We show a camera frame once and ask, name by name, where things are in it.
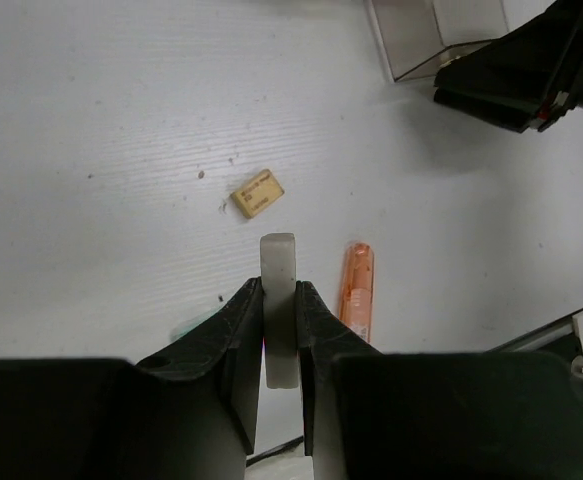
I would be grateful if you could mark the clear plastic drawer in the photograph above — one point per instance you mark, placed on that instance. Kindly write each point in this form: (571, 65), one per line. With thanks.
(417, 38)

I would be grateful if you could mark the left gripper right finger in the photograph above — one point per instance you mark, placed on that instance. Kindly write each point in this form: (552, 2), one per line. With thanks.
(487, 415)

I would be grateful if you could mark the yellow eraser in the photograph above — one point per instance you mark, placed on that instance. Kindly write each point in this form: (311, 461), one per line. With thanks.
(257, 194)

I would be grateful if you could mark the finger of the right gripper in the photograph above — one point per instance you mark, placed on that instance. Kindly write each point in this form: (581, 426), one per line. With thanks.
(529, 78)

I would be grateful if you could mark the green highlighter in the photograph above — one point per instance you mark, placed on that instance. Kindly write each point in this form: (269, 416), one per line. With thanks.
(185, 327)

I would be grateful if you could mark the grey white eraser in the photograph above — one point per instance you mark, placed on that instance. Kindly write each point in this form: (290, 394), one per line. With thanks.
(278, 279)

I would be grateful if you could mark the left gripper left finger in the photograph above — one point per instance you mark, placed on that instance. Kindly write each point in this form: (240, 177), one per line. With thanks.
(188, 411)

